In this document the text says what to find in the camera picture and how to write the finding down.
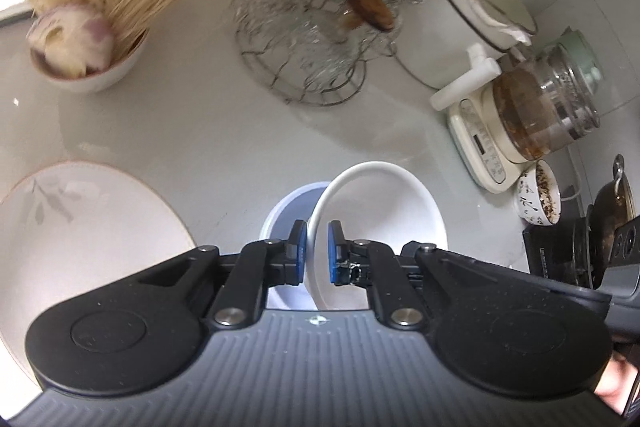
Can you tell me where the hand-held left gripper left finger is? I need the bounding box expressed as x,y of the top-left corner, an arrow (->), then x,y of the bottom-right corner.
137,219 -> 307,330

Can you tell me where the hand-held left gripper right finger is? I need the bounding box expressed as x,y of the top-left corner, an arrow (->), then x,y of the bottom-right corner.
327,220 -> 496,330

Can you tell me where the pale bluish plastic bowl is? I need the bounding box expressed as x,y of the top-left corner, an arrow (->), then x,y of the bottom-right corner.
306,161 -> 448,311
258,181 -> 332,311

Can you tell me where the white leaf-print plate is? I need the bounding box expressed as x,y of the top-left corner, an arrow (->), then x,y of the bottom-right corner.
0,161 -> 197,360

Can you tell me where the person's right hand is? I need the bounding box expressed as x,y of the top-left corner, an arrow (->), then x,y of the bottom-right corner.
596,351 -> 640,414

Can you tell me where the black stove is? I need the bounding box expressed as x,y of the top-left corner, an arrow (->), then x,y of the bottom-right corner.
522,216 -> 603,290

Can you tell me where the steel wok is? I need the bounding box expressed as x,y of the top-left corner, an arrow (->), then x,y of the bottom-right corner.
584,153 -> 640,288

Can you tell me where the floral patterned cup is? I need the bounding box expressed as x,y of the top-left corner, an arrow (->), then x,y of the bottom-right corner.
513,159 -> 564,227

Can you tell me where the white electric kettle base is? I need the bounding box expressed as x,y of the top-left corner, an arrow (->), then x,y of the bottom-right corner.
446,84 -> 543,194

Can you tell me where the glass kettle with tea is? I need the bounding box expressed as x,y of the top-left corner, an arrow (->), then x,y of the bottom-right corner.
491,28 -> 604,164

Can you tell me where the white rice cooker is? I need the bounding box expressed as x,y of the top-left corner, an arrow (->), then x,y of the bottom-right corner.
394,0 -> 539,111

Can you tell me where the brown round coaster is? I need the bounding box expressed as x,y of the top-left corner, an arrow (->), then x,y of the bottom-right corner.
341,0 -> 397,32

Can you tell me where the white ceramic bowl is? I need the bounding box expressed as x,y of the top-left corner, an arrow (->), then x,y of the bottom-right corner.
29,26 -> 151,94

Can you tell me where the white purple onion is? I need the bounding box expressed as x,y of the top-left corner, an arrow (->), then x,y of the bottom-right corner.
25,3 -> 115,78

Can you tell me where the metal wire cup rack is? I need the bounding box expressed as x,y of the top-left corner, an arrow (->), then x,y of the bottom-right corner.
235,0 -> 401,106

